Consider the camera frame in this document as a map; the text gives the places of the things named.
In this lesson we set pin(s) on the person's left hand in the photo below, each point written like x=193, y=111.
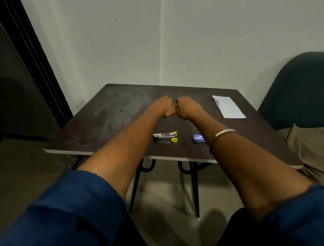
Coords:
x=164, y=107

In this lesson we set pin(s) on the person's right hand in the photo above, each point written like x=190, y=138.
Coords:
x=188, y=107

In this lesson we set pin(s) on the yellow and silver stapler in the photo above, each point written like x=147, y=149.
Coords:
x=165, y=137

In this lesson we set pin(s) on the blue staples box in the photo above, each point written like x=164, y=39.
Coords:
x=198, y=138

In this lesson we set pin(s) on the white papers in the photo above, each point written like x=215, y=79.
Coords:
x=229, y=107

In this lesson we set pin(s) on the person's left forearm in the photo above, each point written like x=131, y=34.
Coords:
x=126, y=147

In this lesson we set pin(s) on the person's right forearm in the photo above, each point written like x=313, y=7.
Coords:
x=248, y=164

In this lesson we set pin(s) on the black metal table leg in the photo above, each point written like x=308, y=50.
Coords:
x=195, y=192
x=134, y=187

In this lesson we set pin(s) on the dark green sofa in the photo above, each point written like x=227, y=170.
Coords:
x=296, y=93

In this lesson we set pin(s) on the beige cloth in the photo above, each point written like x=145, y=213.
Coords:
x=307, y=149

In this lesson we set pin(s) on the blue left shirt sleeve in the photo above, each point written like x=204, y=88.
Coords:
x=63, y=213

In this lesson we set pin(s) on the blue shirt sleeve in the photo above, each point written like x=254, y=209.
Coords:
x=63, y=213
x=298, y=223

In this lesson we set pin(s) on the blue right shirt sleeve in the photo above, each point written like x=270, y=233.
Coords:
x=298, y=223

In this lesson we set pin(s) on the black sliding door frame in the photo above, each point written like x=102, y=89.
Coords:
x=33, y=63

